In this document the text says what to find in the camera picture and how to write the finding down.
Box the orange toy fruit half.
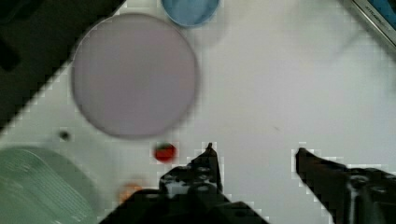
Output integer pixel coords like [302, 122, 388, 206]
[119, 183, 142, 203]

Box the green colander bowl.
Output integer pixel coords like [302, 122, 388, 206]
[1, 147, 99, 224]

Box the blue bowl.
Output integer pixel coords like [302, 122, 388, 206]
[160, 0, 220, 28]

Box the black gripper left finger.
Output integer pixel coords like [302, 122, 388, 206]
[159, 143, 223, 199]

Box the lilac round plate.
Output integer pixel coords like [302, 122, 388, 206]
[71, 13, 199, 139]

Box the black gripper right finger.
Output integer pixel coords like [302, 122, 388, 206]
[295, 147, 396, 224]

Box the red toy strawberry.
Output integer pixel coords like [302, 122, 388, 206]
[153, 143, 177, 162]

